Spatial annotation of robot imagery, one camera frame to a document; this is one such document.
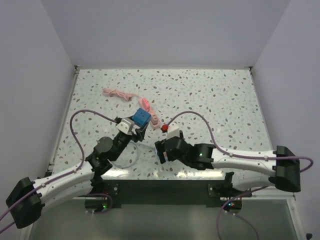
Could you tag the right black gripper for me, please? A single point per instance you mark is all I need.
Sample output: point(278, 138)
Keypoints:
point(159, 145)

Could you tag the aluminium front rail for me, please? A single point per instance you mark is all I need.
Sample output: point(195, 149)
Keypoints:
point(50, 172)

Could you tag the blue cube socket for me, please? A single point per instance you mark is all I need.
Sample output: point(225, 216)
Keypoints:
point(141, 118)

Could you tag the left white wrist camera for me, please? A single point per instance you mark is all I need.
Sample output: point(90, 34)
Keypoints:
point(126, 126)

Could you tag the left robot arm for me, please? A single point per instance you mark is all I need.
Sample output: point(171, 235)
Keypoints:
point(29, 198)

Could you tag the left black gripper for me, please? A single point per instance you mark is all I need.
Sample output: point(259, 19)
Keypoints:
point(140, 133)

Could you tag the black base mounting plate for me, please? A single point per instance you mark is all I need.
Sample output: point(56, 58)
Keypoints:
point(161, 192)

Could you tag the pink brown plug adapter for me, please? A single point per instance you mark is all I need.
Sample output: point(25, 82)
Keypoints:
point(154, 119)

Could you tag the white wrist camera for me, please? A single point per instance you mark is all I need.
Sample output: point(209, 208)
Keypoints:
point(126, 126)
point(171, 130)

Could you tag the orange pink plug adapter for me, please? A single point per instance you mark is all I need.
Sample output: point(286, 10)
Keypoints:
point(165, 156)

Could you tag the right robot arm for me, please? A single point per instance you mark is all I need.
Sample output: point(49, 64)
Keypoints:
point(279, 168)

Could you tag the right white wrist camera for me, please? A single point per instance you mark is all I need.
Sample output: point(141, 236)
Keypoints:
point(171, 130)

